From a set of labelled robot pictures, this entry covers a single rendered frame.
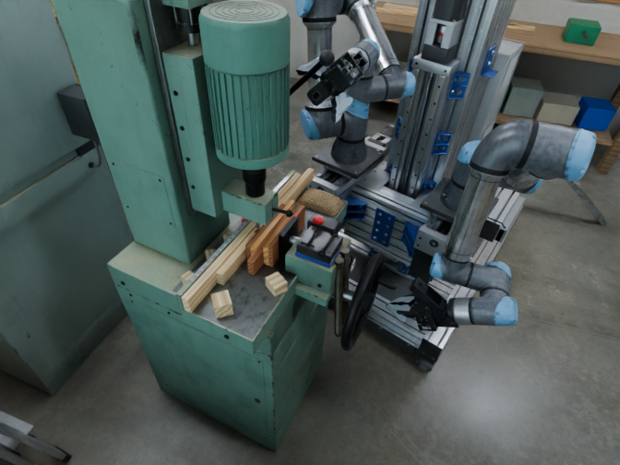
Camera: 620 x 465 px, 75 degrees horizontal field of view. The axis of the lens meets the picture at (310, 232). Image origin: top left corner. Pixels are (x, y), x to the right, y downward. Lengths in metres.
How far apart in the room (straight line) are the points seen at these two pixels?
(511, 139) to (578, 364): 1.56
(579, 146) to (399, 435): 1.30
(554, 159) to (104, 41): 1.00
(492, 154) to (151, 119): 0.79
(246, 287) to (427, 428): 1.14
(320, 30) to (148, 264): 0.94
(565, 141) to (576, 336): 1.59
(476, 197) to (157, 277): 0.92
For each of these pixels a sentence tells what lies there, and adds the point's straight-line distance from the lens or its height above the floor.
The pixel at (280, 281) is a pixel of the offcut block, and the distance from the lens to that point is 1.03.
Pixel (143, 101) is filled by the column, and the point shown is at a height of 1.32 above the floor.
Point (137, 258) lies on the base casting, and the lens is 1.35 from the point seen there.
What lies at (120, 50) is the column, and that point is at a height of 1.42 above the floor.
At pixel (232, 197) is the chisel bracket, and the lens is 1.08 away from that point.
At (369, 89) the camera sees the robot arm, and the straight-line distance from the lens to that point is 1.27.
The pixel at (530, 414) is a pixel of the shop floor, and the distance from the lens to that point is 2.14.
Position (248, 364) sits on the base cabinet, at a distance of 1.28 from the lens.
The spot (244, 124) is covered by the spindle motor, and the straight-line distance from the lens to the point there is 0.88.
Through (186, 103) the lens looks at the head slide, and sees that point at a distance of 0.97.
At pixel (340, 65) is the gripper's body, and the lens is 1.07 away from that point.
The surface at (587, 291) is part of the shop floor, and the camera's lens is 2.79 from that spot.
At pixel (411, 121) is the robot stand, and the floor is 1.02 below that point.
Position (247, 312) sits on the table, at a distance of 1.02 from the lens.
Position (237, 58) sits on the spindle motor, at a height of 1.45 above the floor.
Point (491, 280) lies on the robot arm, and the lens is 1.22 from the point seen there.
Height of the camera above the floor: 1.72
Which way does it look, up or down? 42 degrees down
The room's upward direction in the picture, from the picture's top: 3 degrees clockwise
